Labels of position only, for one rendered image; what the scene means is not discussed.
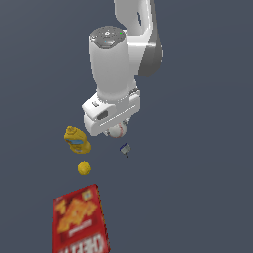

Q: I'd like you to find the red cracker box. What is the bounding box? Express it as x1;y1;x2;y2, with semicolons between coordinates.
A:
51;183;111;253

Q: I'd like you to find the yellow mustard bottle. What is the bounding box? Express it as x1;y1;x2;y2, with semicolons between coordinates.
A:
63;125;92;155

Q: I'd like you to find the small grey blue clamp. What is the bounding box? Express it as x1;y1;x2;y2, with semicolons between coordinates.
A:
119;142;131;159

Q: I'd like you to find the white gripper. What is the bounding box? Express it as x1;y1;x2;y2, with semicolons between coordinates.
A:
81;87;142;137

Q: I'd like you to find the small yellow ball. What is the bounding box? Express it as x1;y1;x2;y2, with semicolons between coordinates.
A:
77;160;92;176

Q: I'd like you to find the white baseball with red stitching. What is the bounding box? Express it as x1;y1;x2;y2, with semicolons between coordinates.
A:
104;121;128;139

